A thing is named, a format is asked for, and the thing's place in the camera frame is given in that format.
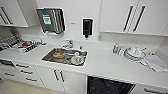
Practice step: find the small sink deck button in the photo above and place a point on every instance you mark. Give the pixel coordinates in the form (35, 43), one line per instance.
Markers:
(80, 47)

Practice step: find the white mug red print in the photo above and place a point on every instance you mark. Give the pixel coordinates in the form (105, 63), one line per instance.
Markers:
(76, 57)

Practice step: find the chrome faucet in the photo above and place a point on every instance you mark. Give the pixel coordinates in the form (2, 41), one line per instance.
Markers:
(68, 43)

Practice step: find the black soap dispenser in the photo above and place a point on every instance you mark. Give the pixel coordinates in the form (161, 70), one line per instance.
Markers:
(87, 27)

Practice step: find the clear container orange food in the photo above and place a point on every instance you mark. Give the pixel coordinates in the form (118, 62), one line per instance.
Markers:
(58, 54)

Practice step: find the blue white bottle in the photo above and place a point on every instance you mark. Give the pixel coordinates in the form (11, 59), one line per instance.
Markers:
(115, 49)

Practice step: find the white two-door base cabinet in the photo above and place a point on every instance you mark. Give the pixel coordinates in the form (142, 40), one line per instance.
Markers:
(75, 83)

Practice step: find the small white bottle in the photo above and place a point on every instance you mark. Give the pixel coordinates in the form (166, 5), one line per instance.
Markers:
(121, 51)

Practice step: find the steel sink basin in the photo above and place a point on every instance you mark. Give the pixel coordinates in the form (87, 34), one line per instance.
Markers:
(48, 58)

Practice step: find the steel paper towel dispenser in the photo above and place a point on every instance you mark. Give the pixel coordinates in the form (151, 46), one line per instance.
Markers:
(50, 20)

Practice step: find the white wall outlet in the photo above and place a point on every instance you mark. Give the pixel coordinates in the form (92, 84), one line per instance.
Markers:
(100, 37)

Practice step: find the small wall label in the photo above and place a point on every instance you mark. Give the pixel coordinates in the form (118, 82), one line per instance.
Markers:
(73, 23)

